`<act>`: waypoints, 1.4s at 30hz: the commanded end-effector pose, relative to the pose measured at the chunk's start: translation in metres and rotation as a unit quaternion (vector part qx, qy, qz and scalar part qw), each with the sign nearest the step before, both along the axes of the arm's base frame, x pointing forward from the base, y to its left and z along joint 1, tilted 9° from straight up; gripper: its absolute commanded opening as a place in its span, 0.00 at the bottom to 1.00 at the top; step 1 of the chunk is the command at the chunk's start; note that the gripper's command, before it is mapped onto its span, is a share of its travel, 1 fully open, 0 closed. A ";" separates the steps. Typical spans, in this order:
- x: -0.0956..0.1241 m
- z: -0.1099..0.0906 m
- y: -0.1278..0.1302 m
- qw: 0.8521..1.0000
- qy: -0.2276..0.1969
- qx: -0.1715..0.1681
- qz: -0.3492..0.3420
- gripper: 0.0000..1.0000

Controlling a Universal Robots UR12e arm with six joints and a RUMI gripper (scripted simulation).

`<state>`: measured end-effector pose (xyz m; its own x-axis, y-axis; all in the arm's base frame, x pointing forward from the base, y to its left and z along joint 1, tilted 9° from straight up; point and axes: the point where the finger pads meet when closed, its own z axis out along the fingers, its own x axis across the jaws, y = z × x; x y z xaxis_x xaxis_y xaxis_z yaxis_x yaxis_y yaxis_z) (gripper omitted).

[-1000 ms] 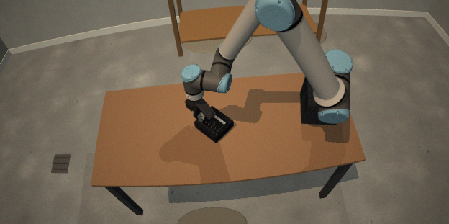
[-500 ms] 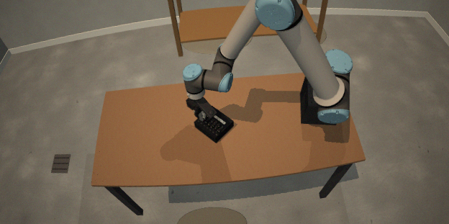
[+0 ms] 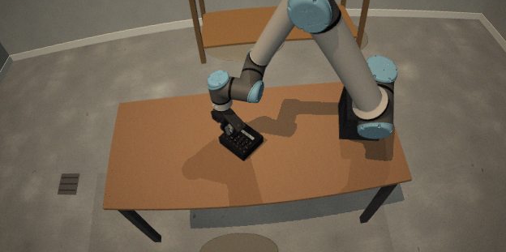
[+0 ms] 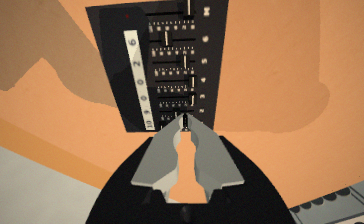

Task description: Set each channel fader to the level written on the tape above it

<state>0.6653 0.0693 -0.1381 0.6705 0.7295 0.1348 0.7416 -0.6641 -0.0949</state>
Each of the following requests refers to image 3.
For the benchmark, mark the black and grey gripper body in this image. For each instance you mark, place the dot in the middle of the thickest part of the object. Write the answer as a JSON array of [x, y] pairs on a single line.
[[216, 114]]

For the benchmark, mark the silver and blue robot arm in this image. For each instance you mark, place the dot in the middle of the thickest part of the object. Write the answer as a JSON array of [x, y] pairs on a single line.
[[371, 90]]

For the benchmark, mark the black lighting desk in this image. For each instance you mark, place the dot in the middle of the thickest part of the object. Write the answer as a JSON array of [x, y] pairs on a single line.
[[242, 144]]

